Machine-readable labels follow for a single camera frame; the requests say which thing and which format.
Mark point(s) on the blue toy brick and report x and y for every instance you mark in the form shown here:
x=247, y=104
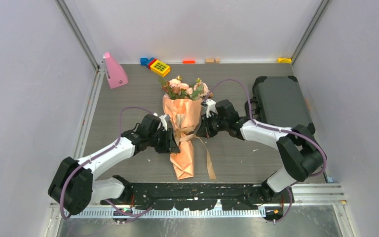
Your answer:
x=144, y=61

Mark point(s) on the orange flat block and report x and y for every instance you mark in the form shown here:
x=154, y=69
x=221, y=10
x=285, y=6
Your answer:
x=188, y=61

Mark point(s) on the peach wrapping paper sheet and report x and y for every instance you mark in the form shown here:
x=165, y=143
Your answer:
x=184, y=106

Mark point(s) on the yellow corner block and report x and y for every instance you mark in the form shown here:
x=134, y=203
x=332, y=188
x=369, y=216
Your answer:
x=284, y=61

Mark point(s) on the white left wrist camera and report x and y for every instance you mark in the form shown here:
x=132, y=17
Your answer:
x=164, y=119

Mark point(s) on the red toy brick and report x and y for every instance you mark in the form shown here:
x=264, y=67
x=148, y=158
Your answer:
x=151, y=62

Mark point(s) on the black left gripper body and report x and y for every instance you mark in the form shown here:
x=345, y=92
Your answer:
x=159, y=140

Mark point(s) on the pink plastic wedge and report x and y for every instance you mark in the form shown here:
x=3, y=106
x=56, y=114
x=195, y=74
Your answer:
x=116, y=74

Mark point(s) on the pink and brown rose stem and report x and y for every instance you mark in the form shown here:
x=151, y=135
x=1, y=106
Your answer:
x=199, y=91

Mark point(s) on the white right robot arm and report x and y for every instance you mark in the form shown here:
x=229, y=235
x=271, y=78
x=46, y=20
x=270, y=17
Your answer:
x=299, y=152

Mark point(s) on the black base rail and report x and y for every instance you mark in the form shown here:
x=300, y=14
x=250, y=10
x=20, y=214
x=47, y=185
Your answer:
x=198, y=196

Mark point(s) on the tan ribbon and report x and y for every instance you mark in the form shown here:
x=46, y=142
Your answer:
x=202, y=153

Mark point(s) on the yellow toy brick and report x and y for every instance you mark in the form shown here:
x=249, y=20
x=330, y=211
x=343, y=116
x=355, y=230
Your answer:
x=160, y=68

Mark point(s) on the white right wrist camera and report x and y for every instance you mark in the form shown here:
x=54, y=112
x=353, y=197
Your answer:
x=210, y=107

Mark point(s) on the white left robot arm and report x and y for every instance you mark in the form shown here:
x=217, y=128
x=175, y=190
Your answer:
x=75, y=184

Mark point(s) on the dark grey hard case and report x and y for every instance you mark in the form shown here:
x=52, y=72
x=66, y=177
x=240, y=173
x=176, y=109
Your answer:
x=279, y=101

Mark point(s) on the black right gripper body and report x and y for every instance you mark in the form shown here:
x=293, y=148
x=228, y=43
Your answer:
x=214, y=124

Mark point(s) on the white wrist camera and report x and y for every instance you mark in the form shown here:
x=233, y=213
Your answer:
x=164, y=119
x=210, y=107

